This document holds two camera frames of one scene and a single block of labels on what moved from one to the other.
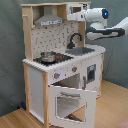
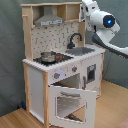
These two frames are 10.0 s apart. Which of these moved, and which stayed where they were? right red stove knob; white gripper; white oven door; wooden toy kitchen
Moved: white gripper
Stayed: white oven door; wooden toy kitchen; right red stove knob
